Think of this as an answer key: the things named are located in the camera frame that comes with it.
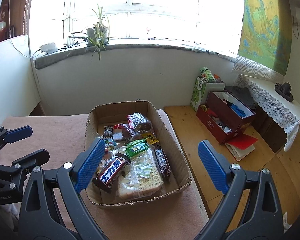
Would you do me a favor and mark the chinese Snickers bar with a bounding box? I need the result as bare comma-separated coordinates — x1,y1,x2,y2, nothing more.
91,153,131,193

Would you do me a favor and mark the red clear bag brown pastry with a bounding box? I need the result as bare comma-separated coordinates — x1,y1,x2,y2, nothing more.
113,124,146,143

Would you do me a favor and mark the green small snack packet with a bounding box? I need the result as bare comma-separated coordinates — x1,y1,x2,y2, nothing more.
125,140,149,159

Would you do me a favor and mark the blue Snickers bar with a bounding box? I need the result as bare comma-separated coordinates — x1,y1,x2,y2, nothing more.
154,143,171,183

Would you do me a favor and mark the packaged sliced bread loaf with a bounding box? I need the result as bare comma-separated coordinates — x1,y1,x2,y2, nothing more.
111,148,166,203

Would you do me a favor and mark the yellow candy packet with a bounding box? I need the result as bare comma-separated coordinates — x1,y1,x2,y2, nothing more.
141,133,159,145

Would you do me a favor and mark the dark brown snack packet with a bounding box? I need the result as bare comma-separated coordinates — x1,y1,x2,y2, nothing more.
103,125,114,140

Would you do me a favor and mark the red booklet on floor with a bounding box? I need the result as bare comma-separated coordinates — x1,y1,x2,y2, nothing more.
225,133,258,161

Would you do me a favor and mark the dark red shoe box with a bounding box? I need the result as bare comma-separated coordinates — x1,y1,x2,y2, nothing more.
197,91,256,144

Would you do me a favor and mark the brown cardboard box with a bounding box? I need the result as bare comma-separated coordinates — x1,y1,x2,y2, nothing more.
84,100,192,209

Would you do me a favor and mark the green paper bag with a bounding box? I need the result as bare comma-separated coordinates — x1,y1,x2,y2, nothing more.
190,67,225,112

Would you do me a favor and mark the white power adapter box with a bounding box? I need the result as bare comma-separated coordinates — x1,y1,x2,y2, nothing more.
40,42,58,54

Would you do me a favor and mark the white lace tablecloth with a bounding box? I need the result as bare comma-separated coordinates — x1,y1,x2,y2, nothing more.
234,74,300,152

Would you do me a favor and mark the dark teapot ornament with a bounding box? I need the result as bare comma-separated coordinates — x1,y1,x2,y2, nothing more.
275,82,294,102

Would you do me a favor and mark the potted spider plant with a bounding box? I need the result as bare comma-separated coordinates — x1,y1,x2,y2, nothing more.
87,5,110,61

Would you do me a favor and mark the landscape painting scroll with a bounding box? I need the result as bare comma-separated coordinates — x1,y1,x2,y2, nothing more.
237,0,292,76

